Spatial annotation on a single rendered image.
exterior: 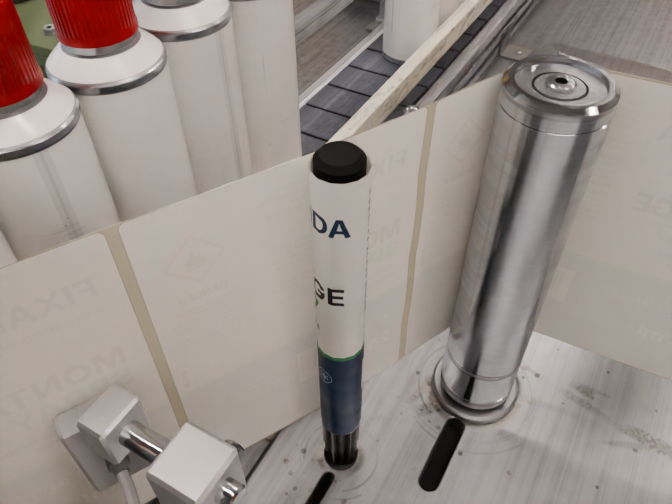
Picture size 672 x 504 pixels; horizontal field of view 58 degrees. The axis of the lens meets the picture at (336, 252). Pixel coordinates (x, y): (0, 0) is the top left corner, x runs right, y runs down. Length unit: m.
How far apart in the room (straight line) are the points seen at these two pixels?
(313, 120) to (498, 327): 0.30
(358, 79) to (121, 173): 0.33
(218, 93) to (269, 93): 0.05
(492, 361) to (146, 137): 0.19
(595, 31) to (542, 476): 0.61
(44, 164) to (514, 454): 0.25
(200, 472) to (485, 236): 0.14
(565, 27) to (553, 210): 0.62
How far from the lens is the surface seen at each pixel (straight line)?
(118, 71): 0.28
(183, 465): 0.18
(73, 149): 0.26
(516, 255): 0.24
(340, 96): 0.56
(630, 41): 0.83
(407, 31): 0.59
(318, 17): 0.51
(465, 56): 0.64
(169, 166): 0.31
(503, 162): 0.22
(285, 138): 0.39
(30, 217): 0.27
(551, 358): 0.37
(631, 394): 0.37
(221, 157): 0.35
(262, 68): 0.36
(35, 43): 0.68
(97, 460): 0.22
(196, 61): 0.32
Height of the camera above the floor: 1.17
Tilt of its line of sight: 46 degrees down
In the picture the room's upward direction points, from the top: 1 degrees counter-clockwise
